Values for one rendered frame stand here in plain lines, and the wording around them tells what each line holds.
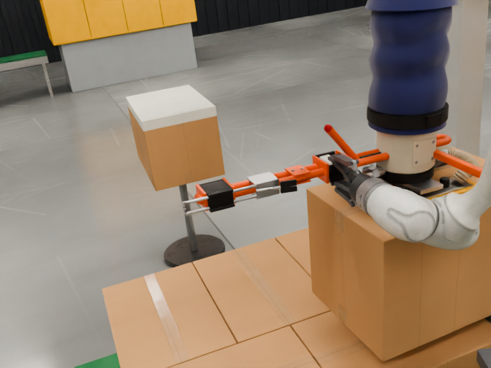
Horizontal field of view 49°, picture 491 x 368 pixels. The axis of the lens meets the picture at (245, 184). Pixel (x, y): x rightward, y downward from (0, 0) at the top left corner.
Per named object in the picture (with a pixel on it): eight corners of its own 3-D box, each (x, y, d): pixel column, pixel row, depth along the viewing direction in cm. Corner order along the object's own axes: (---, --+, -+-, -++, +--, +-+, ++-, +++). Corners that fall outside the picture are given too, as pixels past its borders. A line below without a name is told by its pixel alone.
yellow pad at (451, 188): (458, 180, 169) (459, 165, 167) (482, 192, 160) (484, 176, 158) (364, 206, 158) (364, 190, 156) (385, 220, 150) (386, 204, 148)
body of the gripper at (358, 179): (355, 181, 133) (337, 169, 141) (356, 212, 137) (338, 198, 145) (381, 174, 135) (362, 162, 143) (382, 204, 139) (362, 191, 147)
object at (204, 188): (226, 193, 149) (224, 177, 147) (236, 204, 143) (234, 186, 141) (197, 201, 147) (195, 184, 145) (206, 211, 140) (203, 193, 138)
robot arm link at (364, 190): (366, 223, 132) (353, 213, 137) (398, 213, 134) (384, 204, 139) (365, 189, 128) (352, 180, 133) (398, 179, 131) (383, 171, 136)
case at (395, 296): (446, 243, 210) (452, 146, 194) (535, 296, 176) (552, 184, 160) (311, 292, 190) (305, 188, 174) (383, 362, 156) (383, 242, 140)
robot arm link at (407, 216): (356, 217, 130) (397, 228, 136) (394, 245, 116) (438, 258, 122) (375, 175, 128) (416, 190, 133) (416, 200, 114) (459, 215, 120)
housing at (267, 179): (269, 185, 153) (269, 170, 151) (280, 194, 147) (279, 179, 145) (247, 190, 151) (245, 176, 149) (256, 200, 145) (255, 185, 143)
